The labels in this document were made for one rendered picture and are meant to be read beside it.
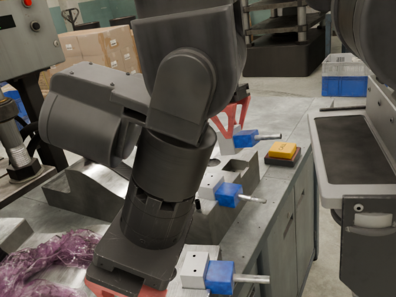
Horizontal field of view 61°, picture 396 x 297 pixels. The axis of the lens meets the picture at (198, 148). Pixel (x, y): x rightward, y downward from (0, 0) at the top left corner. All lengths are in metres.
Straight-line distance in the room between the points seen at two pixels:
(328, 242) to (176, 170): 1.67
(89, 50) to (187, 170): 4.36
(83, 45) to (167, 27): 4.45
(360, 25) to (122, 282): 0.24
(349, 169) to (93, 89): 0.31
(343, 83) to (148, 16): 3.59
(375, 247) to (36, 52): 1.24
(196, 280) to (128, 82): 0.36
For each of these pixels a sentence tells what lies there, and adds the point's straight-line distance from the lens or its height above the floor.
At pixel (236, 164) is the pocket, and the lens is 0.79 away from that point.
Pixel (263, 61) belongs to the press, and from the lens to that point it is 4.70.
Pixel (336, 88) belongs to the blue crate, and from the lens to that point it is 3.79.
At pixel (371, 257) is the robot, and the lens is 0.44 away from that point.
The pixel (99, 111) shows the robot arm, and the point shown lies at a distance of 0.25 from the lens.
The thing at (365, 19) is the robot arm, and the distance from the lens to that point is 0.18.
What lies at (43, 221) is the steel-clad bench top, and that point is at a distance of 0.94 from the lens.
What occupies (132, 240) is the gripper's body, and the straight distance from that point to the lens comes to 0.29.
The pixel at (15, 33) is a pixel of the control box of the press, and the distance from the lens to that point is 1.36.
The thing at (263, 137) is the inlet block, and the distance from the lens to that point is 0.69.
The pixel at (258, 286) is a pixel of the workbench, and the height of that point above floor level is 0.53.
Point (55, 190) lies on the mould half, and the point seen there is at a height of 0.86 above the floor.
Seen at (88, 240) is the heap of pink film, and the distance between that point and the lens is 0.61.
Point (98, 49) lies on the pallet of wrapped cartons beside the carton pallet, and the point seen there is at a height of 0.73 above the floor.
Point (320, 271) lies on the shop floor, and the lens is 1.74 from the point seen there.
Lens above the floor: 1.26
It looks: 26 degrees down
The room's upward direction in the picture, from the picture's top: 10 degrees counter-clockwise
